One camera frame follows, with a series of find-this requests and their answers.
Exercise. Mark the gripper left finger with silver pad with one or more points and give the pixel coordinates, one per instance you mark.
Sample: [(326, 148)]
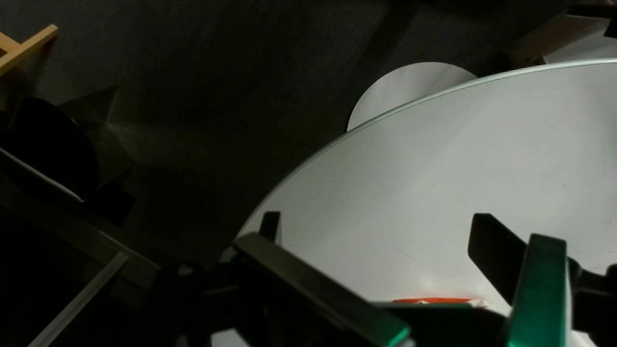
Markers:
[(262, 295)]

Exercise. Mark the gripper right finger with silver pad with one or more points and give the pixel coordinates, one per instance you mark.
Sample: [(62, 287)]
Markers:
[(549, 293)]

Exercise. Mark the white orange plastic bag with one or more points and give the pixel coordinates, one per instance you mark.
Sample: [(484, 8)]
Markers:
[(438, 301)]

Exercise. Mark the white round table base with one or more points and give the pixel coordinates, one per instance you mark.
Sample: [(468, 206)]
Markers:
[(405, 83)]

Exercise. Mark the wooden chair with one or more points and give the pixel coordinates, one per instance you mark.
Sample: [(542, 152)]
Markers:
[(33, 48)]

